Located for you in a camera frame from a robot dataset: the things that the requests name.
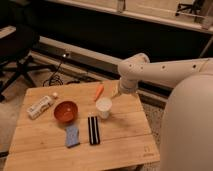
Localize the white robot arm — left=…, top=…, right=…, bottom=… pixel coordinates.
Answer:
left=117, top=53, right=213, bottom=171

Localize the orange carrot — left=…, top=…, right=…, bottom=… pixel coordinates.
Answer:
left=94, top=84, right=104, bottom=101

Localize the black striped eraser block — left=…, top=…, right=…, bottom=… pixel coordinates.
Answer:
left=88, top=116, right=100, bottom=145

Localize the wooden table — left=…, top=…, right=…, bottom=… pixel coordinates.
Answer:
left=3, top=82, right=160, bottom=171

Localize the red-brown bowl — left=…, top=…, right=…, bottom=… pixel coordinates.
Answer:
left=54, top=101, right=78, bottom=123

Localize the blue sponge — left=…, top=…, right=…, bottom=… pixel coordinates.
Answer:
left=65, top=125, right=79, bottom=148

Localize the white lying bottle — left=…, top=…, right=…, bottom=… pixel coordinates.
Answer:
left=27, top=92, right=58, bottom=120

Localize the black office chair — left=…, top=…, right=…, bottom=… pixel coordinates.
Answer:
left=0, top=25, right=56, bottom=102

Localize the black cable bundle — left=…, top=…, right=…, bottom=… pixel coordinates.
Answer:
left=42, top=53, right=81, bottom=88

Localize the black power strip rail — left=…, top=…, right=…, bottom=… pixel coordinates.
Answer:
left=31, top=41, right=173, bottom=98

